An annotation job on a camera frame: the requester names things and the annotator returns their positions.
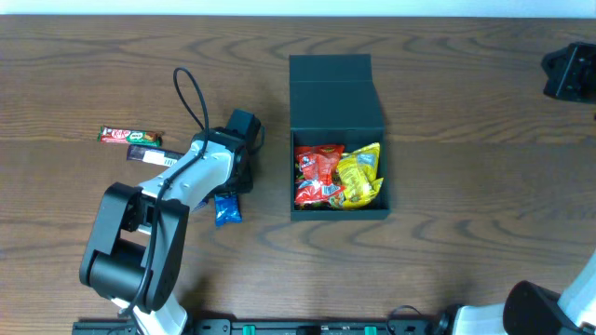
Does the red candy bag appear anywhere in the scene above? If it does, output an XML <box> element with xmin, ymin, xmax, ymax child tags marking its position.
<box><xmin>294</xmin><ymin>144</ymin><xmax>345</xmax><ymax>206</ymax></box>

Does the blue Oreo cookie pack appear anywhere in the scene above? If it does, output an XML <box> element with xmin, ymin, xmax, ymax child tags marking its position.
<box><xmin>214</xmin><ymin>194</ymin><xmax>242</xmax><ymax>227</ymax></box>

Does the dark green box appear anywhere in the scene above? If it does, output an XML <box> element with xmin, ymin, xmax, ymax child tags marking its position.
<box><xmin>289</xmin><ymin>54</ymin><xmax>391</xmax><ymax>221</ymax></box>

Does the yellow candy bag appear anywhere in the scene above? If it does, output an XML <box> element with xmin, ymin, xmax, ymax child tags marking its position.
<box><xmin>337</xmin><ymin>142</ymin><xmax>384</xmax><ymax>210</ymax></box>

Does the Haribo gummy bag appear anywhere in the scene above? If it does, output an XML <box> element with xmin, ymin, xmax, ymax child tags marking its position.
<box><xmin>294</xmin><ymin>163</ymin><xmax>345</xmax><ymax>210</ymax></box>

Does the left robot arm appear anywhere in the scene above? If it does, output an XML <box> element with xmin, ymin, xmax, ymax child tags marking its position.
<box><xmin>73</xmin><ymin>110</ymin><xmax>264</xmax><ymax>334</ymax></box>

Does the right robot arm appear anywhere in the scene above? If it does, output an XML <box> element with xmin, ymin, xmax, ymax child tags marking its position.
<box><xmin>431</xmin><ymin>42</ymin><xmax>595</xmax><ymax>335</ymax></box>

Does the blue Eclipse mints tin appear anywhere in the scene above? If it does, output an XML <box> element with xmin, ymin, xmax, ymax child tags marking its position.
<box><xmin>192</xmin><ymin>198</ymin><xmax>209</xmax><ymax>212</ymax></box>

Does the dark blue chocolate bar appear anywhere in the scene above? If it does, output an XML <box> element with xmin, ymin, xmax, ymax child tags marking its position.
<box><xmin>127</xmin><ymin>144</ymin><xmax>183</xmax><ymax>167</ymax></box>

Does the KitKat Milo bar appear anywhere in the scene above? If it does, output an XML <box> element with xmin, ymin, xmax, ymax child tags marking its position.
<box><xmin>97</xmin><ymin>126</ymin><xmax>163</xmax><ymax>147</ymax></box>

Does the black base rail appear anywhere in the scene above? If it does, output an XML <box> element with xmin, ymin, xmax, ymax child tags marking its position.
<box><xmin>72</xmin><ymin>317</ymin><xmax>453</xmax><ymax>335</ymax></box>

